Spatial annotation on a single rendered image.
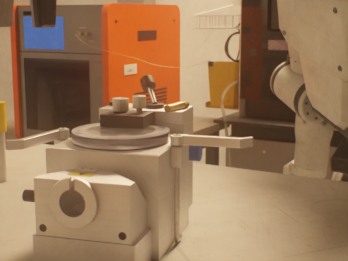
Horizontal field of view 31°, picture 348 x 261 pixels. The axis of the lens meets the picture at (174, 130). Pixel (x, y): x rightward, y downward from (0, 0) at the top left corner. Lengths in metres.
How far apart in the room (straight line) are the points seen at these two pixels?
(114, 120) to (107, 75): 1.21
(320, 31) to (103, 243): 0.47
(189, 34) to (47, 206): 3.13
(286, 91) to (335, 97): 0.27
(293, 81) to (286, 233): 0.58
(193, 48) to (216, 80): 1.30
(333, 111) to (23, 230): 0.48
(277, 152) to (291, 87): 1.02
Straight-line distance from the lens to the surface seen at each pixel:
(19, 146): 0.54
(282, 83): 1.17
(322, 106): 0.94
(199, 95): 3.60
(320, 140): 1.20
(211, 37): 3.54
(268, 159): 2.17
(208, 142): 0.54
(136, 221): 0.50
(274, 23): 2.20
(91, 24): 1.82
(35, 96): 1.97
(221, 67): 2.29
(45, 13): 0.52
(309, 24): 0.88
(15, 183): 0.79
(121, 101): 0.58
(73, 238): 0.51
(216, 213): 0.65
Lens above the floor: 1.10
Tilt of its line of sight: 10 degrees down
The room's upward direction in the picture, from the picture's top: straight up
